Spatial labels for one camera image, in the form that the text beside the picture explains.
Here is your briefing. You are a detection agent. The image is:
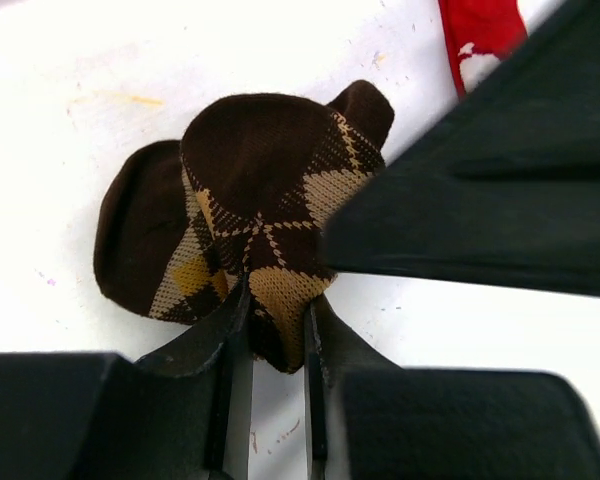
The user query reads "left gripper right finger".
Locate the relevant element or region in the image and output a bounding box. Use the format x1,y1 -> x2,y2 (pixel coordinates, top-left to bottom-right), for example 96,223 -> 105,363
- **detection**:
303,294 -> 400,479

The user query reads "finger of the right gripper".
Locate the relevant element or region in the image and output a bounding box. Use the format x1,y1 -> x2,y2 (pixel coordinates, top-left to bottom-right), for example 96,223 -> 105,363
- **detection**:
323,1 -> 600,297

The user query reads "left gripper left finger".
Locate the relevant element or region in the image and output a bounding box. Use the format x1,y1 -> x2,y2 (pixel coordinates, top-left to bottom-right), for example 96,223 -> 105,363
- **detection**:
136,279 -> 253,479

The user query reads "brown yellow argyle sock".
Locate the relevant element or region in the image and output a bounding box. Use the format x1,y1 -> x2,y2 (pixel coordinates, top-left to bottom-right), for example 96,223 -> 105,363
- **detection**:
93,80 -> 394,374

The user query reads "red christmas sock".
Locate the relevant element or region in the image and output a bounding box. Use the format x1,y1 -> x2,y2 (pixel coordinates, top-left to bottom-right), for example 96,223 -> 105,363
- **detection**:
438,0 -> 528,97

